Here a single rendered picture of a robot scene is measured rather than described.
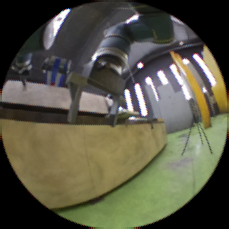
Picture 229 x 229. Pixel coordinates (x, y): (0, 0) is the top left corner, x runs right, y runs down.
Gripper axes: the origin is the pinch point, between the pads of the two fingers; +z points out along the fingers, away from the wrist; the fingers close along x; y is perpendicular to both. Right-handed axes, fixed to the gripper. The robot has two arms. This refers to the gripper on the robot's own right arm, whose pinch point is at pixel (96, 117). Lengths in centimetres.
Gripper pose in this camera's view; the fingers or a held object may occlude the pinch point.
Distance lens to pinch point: 22.1
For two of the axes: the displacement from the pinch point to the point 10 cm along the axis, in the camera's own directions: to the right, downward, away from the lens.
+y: 7.5, 1.4, -6.5
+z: -2.1, 9.8, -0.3
